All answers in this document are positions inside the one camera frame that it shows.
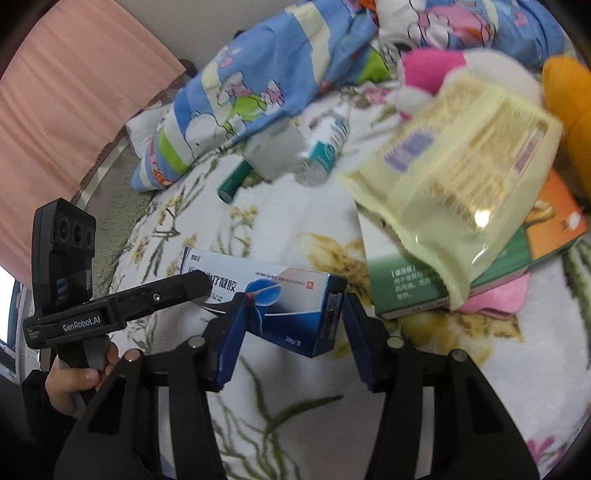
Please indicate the blue white medicine box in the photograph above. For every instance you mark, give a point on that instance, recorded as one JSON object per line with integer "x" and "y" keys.
{"x": 286, "y": 300}

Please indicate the pink curtain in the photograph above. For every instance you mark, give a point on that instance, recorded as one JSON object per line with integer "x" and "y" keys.
{"x": 64, "y": 110}

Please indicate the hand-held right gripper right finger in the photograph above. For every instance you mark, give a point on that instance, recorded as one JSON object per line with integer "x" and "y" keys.
{"x": 364, "y": 348}

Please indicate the white floral blanket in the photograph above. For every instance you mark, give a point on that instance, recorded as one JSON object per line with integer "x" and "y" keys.
{"x": 286, "y": 217}

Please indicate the person's left hand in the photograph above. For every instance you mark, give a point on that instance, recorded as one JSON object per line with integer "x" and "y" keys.
{"x": 69, "y": 381}

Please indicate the green orange medicine box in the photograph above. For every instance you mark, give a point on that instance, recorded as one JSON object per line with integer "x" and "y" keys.
{"x": 406, "y": 281}

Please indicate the pale yellow plastic bag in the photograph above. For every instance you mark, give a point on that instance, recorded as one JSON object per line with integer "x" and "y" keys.
{"x": 461, "y": 175}

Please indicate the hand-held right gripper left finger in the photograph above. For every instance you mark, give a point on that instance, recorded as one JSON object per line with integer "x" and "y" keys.
{"x": 225, "y": 344}

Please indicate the dark green tube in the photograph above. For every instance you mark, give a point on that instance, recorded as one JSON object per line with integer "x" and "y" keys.
{"x": 233, "y": 184}

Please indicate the blue cartoon quilt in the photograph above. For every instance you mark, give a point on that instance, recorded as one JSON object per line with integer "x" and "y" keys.
{"x": 258, "y": 78}

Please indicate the orange green plush toy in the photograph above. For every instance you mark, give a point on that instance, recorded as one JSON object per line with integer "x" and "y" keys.
{"x": 570, "y": 106}

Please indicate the small grey white box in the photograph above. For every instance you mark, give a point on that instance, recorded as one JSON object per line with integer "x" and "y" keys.
{"x": 274, "y": 150}

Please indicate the pink white plush toy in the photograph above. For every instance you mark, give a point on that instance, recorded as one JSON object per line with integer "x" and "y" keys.
{"x": 438, "y": 69}

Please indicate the white teal spray bottle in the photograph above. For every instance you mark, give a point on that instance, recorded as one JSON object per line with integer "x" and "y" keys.
{"x": 325, "y": 147}

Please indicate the white pillow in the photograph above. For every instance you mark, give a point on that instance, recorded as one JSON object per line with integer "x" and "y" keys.
{"x": 145, "y": 129}

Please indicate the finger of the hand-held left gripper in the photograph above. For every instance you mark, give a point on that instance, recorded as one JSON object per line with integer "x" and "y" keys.
{"x": 171, "y": 293}

